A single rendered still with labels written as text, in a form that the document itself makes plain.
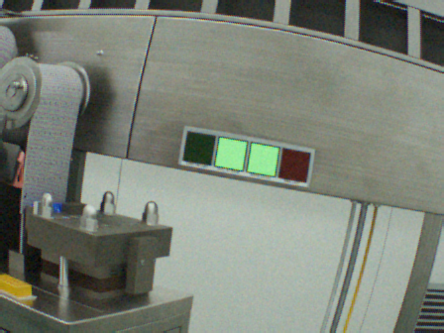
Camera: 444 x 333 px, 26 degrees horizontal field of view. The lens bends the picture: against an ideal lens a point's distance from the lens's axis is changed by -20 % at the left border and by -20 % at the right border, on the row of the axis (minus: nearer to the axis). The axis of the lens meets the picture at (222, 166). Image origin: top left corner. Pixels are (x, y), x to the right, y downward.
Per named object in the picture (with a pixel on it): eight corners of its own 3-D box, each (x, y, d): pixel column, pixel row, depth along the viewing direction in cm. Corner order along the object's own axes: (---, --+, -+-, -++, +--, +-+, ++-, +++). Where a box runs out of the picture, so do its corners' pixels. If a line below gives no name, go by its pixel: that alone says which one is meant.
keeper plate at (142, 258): (125, 291, 200) (129, 237, 199) (143, 288, 209) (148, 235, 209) (137, 295, 199) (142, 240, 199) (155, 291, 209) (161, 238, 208)
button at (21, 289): (-10, 286, 166) (-10, 275, 166) (5, 284, 173) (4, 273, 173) (17, 298, 164) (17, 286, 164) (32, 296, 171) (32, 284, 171)
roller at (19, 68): (-9, 118, 195) (2, 63, 194) (36, 119, 219) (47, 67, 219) (28, 124, 191) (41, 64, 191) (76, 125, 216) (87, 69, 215)
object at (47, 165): (20, 213, 193) (31, 117, 192) (62, 210, 215) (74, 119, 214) (22, 213, 193) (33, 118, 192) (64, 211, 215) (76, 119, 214)
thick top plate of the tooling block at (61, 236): (27, 244, 188) (28, 213, 188) (99, 237, 227) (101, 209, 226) (94, 268, 184) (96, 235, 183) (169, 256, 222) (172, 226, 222)
